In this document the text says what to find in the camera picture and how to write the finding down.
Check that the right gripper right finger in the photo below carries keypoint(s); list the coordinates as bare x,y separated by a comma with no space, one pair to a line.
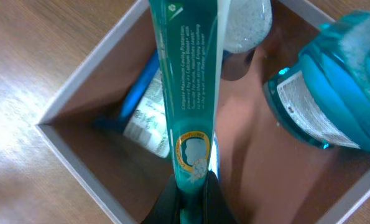
214,207

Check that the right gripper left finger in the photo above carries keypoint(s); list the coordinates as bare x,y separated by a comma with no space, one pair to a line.
166,209

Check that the blue disposable razor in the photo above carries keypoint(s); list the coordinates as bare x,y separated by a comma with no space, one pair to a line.
132,99

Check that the blue mouthwash bottle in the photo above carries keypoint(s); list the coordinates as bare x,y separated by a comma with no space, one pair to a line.
324,99

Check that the green toothpaste tube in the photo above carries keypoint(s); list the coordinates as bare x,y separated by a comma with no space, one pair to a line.
190,36

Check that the clear cap deodorant bottle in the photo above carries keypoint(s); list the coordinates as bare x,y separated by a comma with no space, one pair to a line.
249,23

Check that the blue white toothbrush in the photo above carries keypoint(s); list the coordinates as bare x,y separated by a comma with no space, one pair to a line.
214,164

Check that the white cardboard box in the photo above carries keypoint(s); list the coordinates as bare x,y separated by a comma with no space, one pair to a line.
267,175

